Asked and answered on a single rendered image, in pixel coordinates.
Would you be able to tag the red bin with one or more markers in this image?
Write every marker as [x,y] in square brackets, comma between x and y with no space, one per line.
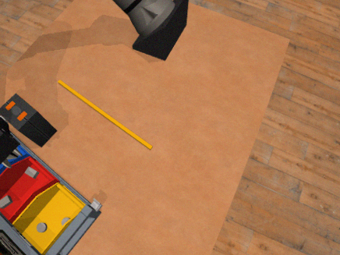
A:
[22,188]

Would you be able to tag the yellow bar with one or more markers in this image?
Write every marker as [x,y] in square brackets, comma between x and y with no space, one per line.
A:
[106,115]

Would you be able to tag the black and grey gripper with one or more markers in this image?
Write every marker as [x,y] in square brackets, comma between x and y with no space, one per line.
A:
[8,145]

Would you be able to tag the grey metal shelf rack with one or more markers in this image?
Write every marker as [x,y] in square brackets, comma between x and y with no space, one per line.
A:
[73,233]

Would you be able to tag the blue open bin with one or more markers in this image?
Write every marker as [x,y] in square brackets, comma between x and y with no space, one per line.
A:
[13,161]

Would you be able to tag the grey disc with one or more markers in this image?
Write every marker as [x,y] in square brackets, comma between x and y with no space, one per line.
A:
[64,220]
[42,227]

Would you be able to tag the yellow open bin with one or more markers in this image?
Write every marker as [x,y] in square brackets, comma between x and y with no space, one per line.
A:
[50,207]

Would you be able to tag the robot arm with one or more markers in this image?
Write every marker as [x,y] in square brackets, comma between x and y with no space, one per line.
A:
[146,15]

